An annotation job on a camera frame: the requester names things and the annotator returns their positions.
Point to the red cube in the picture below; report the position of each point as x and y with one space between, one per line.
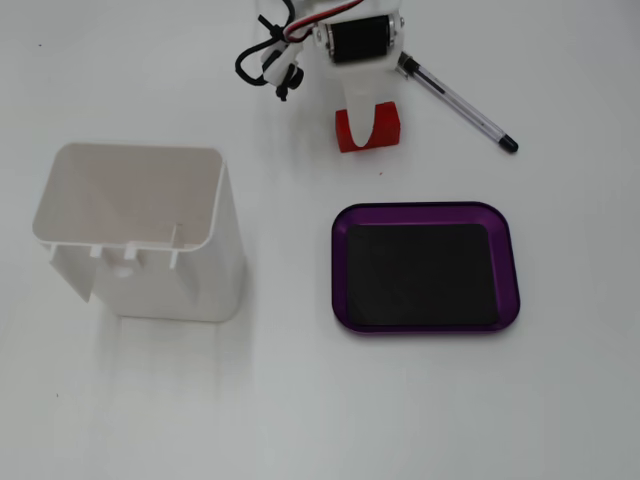
386 125

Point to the purple metal tray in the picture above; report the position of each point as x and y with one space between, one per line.
340 265

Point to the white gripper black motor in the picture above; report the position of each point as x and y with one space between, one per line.
356 44

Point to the clear ballpoint pen black cap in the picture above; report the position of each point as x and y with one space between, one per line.
460 102

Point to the black tray mat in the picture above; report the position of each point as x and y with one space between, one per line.
425 275

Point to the white plastic container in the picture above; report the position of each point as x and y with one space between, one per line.
165 290

